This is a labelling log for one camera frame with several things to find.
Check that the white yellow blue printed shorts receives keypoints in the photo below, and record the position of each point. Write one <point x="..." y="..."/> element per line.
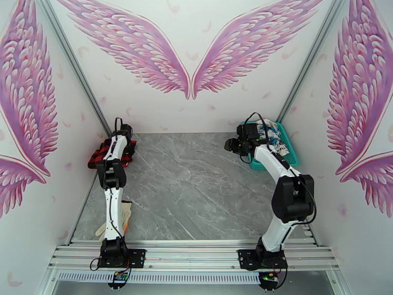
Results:
<point x="276" y="137"/>

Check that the red black plaid shirt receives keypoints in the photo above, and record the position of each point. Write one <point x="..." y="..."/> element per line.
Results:
<point x="96" y="157"/>

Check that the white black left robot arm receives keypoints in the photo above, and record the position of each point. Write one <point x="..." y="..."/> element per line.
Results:
<point x="112" y="175"/>

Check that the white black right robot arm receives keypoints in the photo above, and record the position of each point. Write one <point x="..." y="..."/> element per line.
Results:
<point x="293" y="199"/>

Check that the teal plastic mesh basket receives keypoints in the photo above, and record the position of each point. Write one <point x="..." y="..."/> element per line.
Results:
<point x="293" y="159"/>

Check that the beige work glove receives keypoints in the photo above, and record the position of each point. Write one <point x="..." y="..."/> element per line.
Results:
<point x="126" y="211"/>

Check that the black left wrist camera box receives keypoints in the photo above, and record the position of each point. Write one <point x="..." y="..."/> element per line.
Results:
<point x="126" y="128"/>

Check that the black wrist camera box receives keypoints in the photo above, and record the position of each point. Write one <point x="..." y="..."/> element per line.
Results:
<point x="126" y="128"/>
<point x="247" y="130"/>

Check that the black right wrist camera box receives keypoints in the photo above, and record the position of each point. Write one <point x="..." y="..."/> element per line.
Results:
<point x="247" y="130"/>

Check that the aluminium corner post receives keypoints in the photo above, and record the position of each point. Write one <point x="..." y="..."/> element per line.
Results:
<point x="310" y="63"/>
<point x="76" y="69"/>

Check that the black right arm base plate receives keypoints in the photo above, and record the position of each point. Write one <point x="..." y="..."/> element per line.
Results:
<point x="245" y="258"/>

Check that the aluminium rail frame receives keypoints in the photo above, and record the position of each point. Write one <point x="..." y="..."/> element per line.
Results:
<point x="190" y="254"/>

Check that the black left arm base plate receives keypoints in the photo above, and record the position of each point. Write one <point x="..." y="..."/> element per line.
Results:
<point x="136" y="257"/>

